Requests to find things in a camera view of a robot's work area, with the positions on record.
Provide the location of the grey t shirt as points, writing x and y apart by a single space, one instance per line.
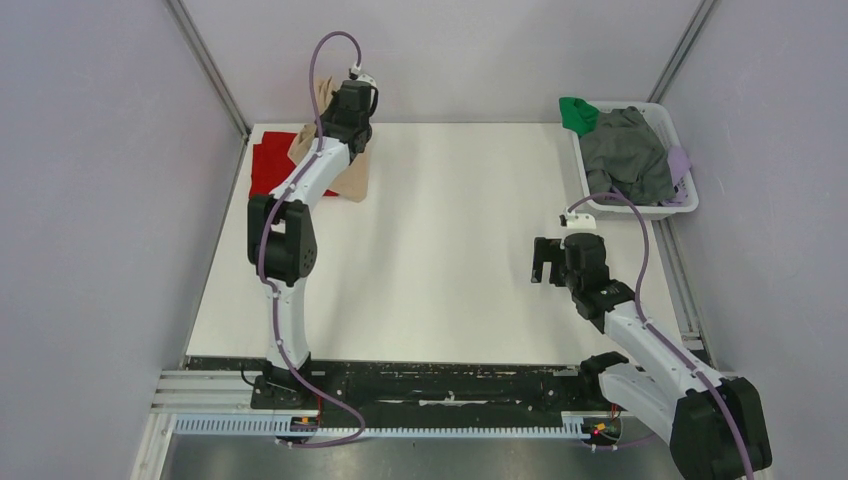
623 154

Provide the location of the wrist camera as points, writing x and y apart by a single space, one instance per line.
357 73
574 220

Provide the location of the lilac t shirt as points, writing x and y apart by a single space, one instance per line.
677 162

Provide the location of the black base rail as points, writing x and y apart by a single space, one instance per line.
435 396

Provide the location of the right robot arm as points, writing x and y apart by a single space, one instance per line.
713 425

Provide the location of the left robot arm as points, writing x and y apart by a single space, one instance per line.
282 243

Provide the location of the beige t shirt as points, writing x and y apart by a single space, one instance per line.
352 183

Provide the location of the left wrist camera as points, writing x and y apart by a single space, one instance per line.
357 73

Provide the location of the folded red t shirt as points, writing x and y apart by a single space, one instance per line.
275 157

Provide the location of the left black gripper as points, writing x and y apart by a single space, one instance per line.
332 106

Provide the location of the white cable comb strip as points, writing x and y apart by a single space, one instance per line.
280 425

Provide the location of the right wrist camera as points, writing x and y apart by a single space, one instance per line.
574 220

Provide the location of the white laundry basket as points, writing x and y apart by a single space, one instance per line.
575 174

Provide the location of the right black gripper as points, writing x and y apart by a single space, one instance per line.
548 250

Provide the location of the green t shirt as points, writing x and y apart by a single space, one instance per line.
578 115

